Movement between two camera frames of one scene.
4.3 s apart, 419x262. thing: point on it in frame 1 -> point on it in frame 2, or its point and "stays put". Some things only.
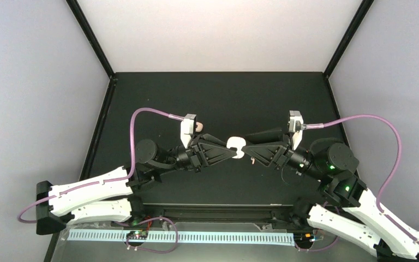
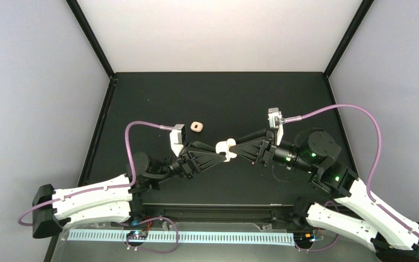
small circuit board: [139, 234] stays put
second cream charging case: [199, 126] stays put
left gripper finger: [209, 137] -> [203, 146]
